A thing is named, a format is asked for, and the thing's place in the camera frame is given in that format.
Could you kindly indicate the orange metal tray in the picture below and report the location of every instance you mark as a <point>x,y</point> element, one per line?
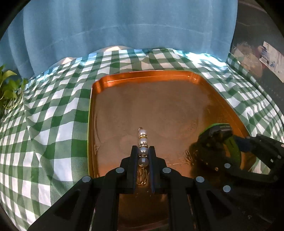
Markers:
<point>155,106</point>

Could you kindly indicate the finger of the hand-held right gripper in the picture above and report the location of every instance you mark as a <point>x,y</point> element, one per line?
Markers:
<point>248,173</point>
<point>244,144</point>

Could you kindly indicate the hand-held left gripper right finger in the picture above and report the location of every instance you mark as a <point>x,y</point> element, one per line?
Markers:
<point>152,160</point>

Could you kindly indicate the white printed paper card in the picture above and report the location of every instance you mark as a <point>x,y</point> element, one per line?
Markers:
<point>269,54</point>

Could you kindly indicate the dark cabinet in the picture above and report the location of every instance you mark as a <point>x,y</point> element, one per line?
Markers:
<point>255,22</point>

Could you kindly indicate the potted green plant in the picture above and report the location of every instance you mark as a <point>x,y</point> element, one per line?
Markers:
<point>10,86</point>

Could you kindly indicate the green checked tablecloth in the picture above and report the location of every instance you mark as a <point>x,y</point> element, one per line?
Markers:
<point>55,133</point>

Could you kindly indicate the crumpled clear bag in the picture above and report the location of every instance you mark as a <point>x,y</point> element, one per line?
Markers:
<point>247,58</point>

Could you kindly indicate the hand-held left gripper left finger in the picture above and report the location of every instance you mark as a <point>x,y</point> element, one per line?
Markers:
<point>133,160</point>

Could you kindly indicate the blue curtain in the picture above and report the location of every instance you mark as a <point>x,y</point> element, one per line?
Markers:
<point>122,26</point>

